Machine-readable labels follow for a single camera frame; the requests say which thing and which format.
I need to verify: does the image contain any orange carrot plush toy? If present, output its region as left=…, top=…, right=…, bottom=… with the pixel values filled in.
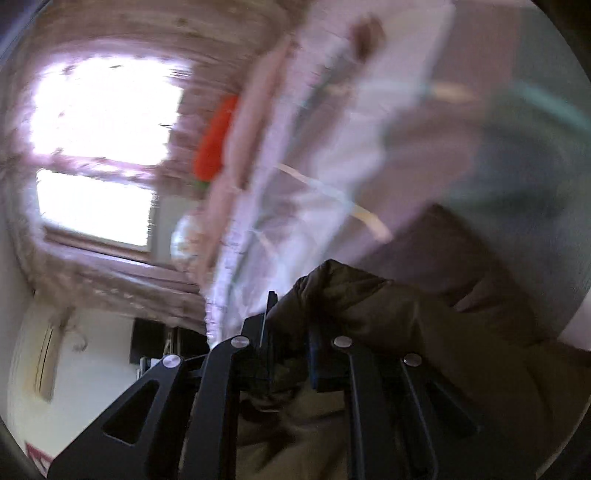
left=193, top=95, right=239, bottom=183

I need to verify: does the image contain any olive green down jacket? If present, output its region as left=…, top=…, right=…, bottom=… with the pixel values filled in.
left=236, top=205, right=590, bottom=479

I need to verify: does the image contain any patchwork bed quilt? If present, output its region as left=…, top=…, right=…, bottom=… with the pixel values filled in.
left=205, top=1, right=590, bottom=348

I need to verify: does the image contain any wall air conditioner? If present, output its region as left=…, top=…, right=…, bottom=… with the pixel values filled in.
left=34, top=325, right=63, bottom=402

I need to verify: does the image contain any beige lace curtain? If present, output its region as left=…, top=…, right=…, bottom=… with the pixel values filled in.
left=1, top=1, right=308, bottom=328

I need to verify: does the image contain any pink pillow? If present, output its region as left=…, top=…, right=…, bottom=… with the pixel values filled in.
left=191, top=34, right=294, bottom=287

